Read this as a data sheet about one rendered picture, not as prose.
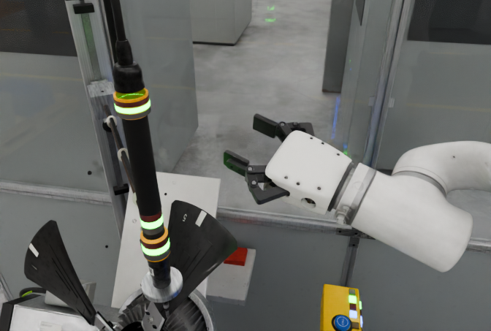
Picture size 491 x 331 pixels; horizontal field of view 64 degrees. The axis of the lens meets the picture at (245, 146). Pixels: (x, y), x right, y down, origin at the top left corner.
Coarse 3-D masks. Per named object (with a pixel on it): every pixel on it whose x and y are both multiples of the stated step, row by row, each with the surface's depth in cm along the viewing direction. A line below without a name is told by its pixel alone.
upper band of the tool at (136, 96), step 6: (144, 90) 51; (114, 96) 49; (126, 96) 52; (132, 96) 52; (138, 96) 52; (144, 96) 49; (126, 102) 48; (126, 108) 49; (126, 114) 49; (132, 114) 49
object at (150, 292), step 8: (176, 272) 70; (144, 280) 69; (176, 280) 69; (144, 288) 67; (152, 288) 67; (168, 288) 67; (176, 288) 67; (144, 296) 66; (152, 296) 66; (160, 296) 66; (168, 296) 66
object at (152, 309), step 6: (150, 306) 89; (150, 312) 88; (156, 312) 85; (144, 318) 89; (156, 318) 84; (162, 318) 82; (144, 324) 87; (150, 324) 85; (156, 324) 83; (144, 330) 86; (150, 330) 84; (156, 330) 82
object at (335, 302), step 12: (324, 288) 114; (336, 288) 114; (348, 288) 114; (324, 300) 110; (336, 300) 110; (348, 300) 110; (324, 312) 107; (336, 312) 107; (348, 312) 107; (324, 324) 104; (360, 324) 104
